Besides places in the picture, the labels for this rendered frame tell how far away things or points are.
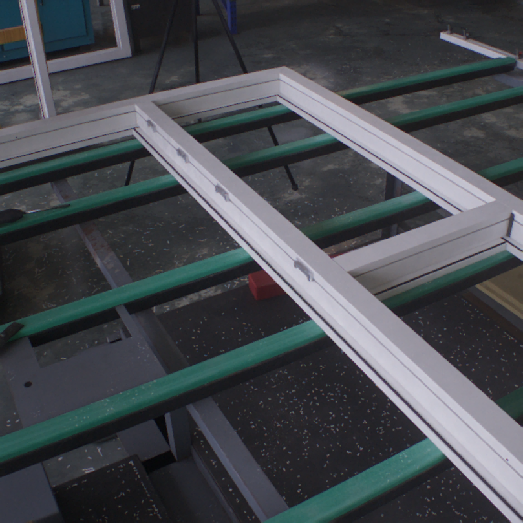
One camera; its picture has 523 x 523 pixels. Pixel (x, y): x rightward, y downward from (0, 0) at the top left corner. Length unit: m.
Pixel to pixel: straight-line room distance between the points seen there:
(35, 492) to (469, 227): 0.85
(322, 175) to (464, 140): 0.91
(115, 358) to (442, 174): 0.75
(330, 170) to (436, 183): 1.98
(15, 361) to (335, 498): 0.54
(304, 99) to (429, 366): 1.04
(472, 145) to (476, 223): 2.58
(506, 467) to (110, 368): 0.58
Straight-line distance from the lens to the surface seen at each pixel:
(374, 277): 1.12
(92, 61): 5.12
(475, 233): 1.25
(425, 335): 1.50
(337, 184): 3.27
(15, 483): 1.15
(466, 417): 0.88
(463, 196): 1.38
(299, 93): 1.81
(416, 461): 0.90
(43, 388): 1.04
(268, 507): 0.89
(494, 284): 1.60
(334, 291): 1.03
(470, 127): 4.03
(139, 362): 1.05
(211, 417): 0.99
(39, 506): 1.12
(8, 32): 3.91
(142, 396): 0.98
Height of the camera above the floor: 1.56
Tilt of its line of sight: 34 degrees down
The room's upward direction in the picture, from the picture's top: 1 degrees counter-clockwise
